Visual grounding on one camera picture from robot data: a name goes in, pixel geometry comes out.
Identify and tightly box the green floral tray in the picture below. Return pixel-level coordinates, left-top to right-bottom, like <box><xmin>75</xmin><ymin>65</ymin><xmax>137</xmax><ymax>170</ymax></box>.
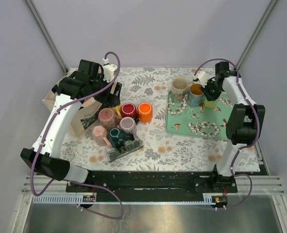
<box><xmin>165</xmin><ymin>93</ymin><xmax>233</xmax><ymax>140</ymax></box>

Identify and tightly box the yellow mug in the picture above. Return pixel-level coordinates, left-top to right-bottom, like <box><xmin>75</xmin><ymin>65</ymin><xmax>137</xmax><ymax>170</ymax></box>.
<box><xmin>113</xmin><ymin>105</ymin><xmax>122</xmax><ymax>117</ymax></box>

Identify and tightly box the dark green mug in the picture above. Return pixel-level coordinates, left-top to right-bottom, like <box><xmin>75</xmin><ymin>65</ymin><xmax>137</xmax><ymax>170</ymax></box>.
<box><xmin>108</xmin><ymin>128</ymin><xmax>134</xmax><ymax>149</ymax></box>

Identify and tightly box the lavender mug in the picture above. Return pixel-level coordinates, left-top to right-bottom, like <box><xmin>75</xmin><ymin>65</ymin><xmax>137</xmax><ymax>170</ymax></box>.
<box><xmin>119</xmin><ymin>116</ymin><xmax>137</xmax><ymax>135</ymax></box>

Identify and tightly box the beige floral mug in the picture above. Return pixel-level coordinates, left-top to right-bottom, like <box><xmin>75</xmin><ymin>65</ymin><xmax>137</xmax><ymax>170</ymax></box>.
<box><xmin>171</xmin><ymin>77</ymin><xmax>193</xmax><ymax>103</ymax></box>

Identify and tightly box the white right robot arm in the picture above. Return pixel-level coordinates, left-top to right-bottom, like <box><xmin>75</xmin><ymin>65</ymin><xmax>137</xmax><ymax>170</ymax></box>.
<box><xmin>200</xmin><ymin>58</ymin><xmax>265</xmax><ymax>192</ymax></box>

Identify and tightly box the lime green mug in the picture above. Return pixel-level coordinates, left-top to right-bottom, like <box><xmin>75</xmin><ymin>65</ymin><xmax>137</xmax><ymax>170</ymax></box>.
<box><xmin>204</xmin><ymin>99</ymin><xmax>219</xmax><ymax>109</ymax></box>

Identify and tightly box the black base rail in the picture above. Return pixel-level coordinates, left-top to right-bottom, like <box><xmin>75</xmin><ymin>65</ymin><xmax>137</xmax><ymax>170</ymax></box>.
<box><xmin>66</xmin><ymin>171</ymin><xmax>238</xmax><ymax>196</ymax></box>

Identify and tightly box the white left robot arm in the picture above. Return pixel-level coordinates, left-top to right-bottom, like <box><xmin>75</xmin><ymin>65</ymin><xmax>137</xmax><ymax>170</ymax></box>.
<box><xmin>20</xmin><ymin>58</ymin><xmax>122</xmax><ymax>192</ymax></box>

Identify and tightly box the red mug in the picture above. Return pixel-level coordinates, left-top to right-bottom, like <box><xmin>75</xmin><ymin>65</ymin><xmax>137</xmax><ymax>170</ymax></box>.
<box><xmin>121</xmin><ymin>103</ymin><xmax>138</xmax><ymax>117</ymax></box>

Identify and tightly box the white slotted cable duct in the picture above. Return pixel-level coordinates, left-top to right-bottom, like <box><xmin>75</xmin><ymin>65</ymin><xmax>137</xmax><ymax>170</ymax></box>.
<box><xmin>32</xmin><ymin>193</ymin><xmax>228</xmax><ymax>206</ymax></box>

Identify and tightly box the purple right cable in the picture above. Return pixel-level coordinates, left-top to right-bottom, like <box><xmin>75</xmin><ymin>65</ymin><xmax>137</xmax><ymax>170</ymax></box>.
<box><xmin>191</xmin><ymin>58</ymin><xmax>260</xmax><ymax>210</ymax></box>

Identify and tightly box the beige canvas tote bag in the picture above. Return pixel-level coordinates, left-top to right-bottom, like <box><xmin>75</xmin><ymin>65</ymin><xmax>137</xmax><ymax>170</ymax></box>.
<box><xmin>42</xmin><ymin>58</ymin><xmax>119</xmax><ymax>139</ymax></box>

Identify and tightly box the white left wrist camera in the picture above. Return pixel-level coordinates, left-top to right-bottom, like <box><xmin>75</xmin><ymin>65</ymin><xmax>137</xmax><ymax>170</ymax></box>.
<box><xmin>102</xmin><ymin>58</ymin><xmax>118</xmax><ymax>82</ymax></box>

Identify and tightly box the orange mug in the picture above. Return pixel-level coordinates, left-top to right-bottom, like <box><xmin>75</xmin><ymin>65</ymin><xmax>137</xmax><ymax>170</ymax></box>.
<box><xmin>137</xmin><ymin>102</ymin><xmax>153</xmax><ymax>123</ymax></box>

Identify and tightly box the blue butterfly mug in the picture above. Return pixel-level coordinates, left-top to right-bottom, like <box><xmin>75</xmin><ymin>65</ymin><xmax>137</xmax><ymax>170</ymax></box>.
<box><xmin>187</xmin><ymin>83</ymin><xmax>204</xmax><ymax>107</ymax></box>

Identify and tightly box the pink octagonal mug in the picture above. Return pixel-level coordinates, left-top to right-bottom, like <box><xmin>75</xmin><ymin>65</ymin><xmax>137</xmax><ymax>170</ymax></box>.
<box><xmin>92</xmin><ymin>125</ymin><xmax>112</xmax><ymax>148</ymax></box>

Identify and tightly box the pink round mug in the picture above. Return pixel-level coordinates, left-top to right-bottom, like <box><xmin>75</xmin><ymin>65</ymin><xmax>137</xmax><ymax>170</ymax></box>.
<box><xmin>98</xmin><ymin>108</ymin><xmax>122</xmax><ymax>129</ymax></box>

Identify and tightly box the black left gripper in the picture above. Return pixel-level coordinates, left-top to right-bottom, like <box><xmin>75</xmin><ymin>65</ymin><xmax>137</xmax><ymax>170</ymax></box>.
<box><xmin>90</xmin><ymin>73</ymin><xmax>122</xmax><ymax>107</ymax></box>

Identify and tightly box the floral table mat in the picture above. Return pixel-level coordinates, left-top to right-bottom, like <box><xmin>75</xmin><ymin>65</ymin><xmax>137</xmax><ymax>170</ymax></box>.
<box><xmin>41</xmin><ymin>67</ymin><xmax>260</xmax><ymax>172</ymax></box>

